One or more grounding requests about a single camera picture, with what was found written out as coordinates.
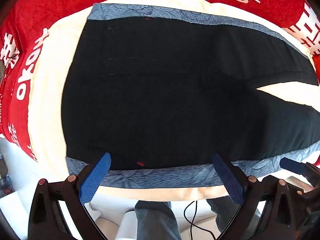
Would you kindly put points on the black pants with blue stripes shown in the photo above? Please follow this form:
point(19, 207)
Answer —
point(162, 92)

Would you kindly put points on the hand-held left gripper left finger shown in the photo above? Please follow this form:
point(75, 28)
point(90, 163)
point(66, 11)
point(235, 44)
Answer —
point(95, 177)

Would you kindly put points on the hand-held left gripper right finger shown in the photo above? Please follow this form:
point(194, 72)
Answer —
point(228, 180)

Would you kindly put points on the person's left leg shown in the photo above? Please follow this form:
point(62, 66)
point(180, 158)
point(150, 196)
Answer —
point(155, 222)

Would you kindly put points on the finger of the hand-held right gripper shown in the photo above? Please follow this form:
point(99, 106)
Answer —
point(290, 164)

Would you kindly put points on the person's right leg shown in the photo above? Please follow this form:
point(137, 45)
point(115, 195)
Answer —
point(222, 210)

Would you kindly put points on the person's leg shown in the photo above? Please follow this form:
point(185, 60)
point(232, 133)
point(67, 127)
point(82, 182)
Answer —
point(222, 210)
point(155, 222)

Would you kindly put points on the red printed blanket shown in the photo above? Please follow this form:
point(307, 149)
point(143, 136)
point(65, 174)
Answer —
point(30, 30)

